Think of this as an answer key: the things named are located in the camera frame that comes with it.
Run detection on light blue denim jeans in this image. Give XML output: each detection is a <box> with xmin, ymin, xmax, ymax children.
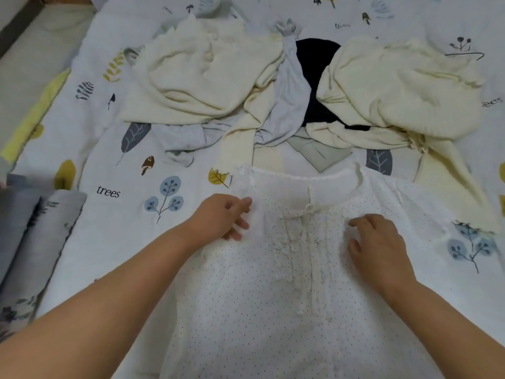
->
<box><xmin>0</xmin><ymin>181</ymin><xmax>42</xmax><ymax>285</ymax></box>

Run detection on bed with leaf print bedding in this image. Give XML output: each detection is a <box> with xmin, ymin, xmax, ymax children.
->
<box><xmin>0</xmin><ymin>0</ymin><xmax>505</xmax><ymax>379</ymax></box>

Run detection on person's left forearm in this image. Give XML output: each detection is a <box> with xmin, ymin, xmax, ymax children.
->
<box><xmin>0</xmin><ymin>221</ymin><xmax>214</xmax><ymax>379</ymax></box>

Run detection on person's right hand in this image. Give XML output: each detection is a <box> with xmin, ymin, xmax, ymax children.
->
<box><xmin>347</xmin><ymin>214</ymin><xmax>419</xmax><ymax>306</ymax></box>

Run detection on sage green zip jacket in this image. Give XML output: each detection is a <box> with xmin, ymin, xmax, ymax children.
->
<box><xmin>286</xmin><ymin>126</ymin><xmax>354</xmax><ymax>173</ymax></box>

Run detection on black garment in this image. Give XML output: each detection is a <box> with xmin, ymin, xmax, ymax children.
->
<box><xmin>294</xmin><ymin>37</ymin><xmax>373</xmax><ymax>131</ymax></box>

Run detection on white dotted blouse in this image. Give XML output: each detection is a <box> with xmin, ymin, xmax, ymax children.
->
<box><xmin>158</xmin><ymin>163</ymin><xmax>505</xmax><ymax>379</ymax></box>

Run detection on grey Chip n Dale shirt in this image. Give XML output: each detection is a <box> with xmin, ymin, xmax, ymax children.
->
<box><xmin>150</xmin><ymin>19</ymin><xmax>314</xmax><ymax>167</ymax></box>

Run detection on person's right forearm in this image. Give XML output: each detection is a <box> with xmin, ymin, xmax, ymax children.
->
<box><xmin>387</xmin><ymin>276</ymin><xmax>505</xmax><ymax>379</ymax></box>

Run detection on person's left hand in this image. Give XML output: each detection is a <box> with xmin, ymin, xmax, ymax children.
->
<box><xmin>185</xmin><ymin>193</ymin><xmax>254</xmax><ymax>244</ymax></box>

